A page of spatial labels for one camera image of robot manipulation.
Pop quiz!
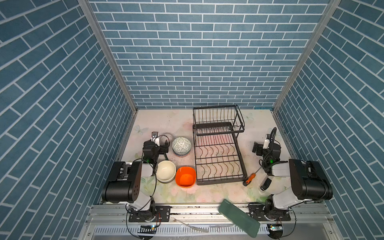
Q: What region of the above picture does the cream bowl striped outside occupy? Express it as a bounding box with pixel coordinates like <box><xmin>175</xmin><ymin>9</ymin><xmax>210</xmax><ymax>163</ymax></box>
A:
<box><xmin>156</xmin><ymin>160</ymin><xmax>177</xmax><ymax>183</ymax></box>

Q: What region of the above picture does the orange plastic bowl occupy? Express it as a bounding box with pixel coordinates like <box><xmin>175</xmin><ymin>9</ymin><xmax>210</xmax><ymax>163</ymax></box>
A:
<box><xmin>175</xmin><ymin>167</ymin><xmax>197</xmax><ymax>188</ymax></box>

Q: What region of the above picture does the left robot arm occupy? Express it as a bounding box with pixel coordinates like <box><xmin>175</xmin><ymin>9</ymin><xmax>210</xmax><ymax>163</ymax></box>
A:
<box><xmin>102</xmin><ymin>140</ymin><xmax>170</xmax><ymax>216</ymax></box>

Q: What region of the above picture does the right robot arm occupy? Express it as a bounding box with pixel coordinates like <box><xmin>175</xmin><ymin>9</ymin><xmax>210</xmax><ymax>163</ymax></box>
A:
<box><xmin>252</xmin><ymin>141</ymin><xmax>333</xmax><ymax>214</ymax></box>

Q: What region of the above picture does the black and white marker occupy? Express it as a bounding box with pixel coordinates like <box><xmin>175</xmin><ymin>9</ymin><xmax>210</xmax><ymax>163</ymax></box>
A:
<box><xmin>260</xmin><ymin>178</ymin><xmax>272</xmax><ymax>192</ymax></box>

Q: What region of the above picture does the dark green rectangular tray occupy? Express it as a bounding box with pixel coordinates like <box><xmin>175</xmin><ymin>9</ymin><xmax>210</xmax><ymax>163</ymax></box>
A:
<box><xmin>218</xmin><ymin>199</ymin><xmax>261</xmax><ymax>238</ymax></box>

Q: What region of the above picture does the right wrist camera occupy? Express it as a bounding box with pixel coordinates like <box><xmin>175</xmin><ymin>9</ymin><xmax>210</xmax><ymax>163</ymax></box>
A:
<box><xmin>263</xmin><ymin>134</ymin><xmax>271</xmax><ymax>149</ymax></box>

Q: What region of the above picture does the orange handled screwdriver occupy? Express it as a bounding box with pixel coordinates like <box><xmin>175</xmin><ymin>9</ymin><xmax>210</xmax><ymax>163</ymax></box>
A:
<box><xmin>243</xmin><ymin>167</ymin><xmax>262</xmax><ymax>187</ymax></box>

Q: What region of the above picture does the black wire dish rack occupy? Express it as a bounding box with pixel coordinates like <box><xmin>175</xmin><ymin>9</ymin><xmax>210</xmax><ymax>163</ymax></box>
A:
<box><xmin>193</xmin><ymin>105</ymin><xmax>248</xmax><ymax>186</ymax></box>

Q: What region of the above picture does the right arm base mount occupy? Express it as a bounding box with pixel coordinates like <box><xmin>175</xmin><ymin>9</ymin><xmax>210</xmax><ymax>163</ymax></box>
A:
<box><xmin>248</xmin><ymin>204</ymin><xmax>291</xmax><ymax>222</ymax></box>

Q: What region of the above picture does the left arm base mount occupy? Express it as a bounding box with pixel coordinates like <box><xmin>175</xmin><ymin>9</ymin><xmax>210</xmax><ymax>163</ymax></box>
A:
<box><xmin>128</xmin><ymin>206</ymin><xmax>171</xmax><ymax>223</ymax></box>

